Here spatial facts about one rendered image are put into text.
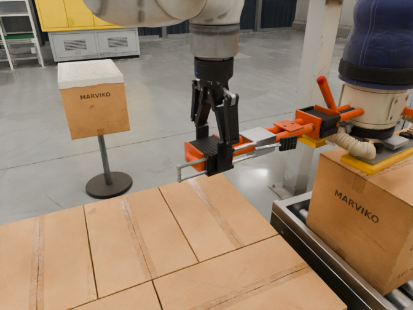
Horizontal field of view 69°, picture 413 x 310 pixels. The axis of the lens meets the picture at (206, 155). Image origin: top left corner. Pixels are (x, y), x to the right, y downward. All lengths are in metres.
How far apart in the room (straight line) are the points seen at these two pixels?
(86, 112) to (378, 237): 1.80
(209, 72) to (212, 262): 0.91
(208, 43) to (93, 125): 1.75
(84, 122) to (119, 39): 6.01
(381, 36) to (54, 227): 1.48
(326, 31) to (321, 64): 0.20
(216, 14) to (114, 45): 7.61
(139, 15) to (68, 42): 7.56
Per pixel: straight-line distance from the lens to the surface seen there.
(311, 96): 2.26
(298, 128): 0.79
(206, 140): 0.68
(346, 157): 0.97
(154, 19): 0.43
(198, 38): 0.56
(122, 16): 0.42
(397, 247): 1.21
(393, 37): 0.95
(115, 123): 2.25
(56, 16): 7.87
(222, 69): 0.57
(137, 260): 1.35
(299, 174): 2.52
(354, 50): 0.98
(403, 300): 1.39
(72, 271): 1.39
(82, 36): 7.99
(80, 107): 2.19
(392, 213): 1.17
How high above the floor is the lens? 1.52
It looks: 29 degrees down
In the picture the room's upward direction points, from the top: straight up
